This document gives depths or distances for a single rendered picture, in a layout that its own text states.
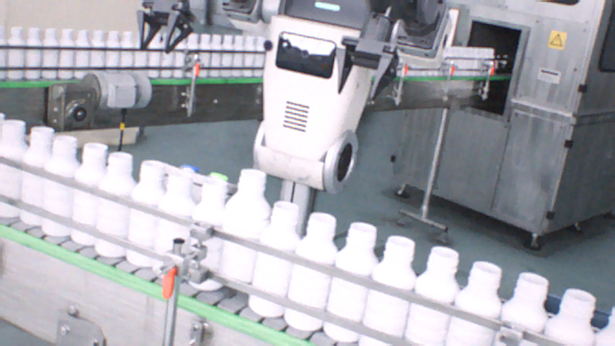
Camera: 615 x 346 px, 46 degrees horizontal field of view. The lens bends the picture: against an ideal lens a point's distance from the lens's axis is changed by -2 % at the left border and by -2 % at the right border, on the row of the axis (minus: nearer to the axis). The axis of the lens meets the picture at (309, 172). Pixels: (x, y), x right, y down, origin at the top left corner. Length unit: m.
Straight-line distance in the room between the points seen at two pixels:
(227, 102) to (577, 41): 2.29
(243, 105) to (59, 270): 1.95
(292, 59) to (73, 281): 0.72
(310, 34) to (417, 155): 3.52
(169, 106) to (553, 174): 2.58
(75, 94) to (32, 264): 1.26
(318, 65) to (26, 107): 1.21
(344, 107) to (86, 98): 1.12
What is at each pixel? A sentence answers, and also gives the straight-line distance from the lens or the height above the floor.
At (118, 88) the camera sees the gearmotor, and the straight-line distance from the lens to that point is 2.50.
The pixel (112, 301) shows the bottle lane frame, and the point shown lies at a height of 0.95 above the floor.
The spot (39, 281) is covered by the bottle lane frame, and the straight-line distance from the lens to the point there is 1.30.
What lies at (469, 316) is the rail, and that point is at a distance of 0.95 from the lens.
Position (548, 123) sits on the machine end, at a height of 0.81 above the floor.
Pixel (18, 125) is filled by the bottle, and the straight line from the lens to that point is 1.32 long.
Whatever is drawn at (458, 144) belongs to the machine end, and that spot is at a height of 0.51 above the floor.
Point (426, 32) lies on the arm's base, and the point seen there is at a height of 1.40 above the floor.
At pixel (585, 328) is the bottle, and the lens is 0.95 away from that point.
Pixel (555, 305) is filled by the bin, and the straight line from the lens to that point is 1.53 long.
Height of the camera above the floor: 1.50
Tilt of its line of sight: 16 degrees down
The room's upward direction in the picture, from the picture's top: 9 degrees clockwise
